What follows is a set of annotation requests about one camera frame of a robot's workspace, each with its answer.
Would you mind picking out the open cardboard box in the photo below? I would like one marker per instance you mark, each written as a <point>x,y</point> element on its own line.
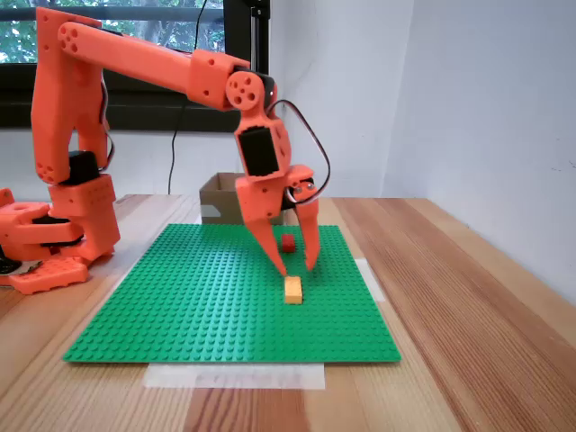
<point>225,198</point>

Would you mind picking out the white masking tape strip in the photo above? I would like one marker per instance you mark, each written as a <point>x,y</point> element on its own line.
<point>210,210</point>
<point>371,279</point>
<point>234,377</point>

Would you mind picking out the black table clamp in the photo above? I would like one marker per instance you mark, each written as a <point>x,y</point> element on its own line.
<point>5,265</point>

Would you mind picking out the red lego block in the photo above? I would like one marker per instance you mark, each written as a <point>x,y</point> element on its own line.
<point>288,243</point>

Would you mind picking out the green lego baseplate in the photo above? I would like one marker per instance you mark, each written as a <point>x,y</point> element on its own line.
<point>180,306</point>

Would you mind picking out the black vertical post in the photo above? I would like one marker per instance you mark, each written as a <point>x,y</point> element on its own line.
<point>264,45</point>

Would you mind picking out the black window frame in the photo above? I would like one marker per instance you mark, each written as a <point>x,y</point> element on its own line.
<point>135,117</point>

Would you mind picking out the yellow lego block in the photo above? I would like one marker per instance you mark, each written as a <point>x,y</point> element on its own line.
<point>293,290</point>

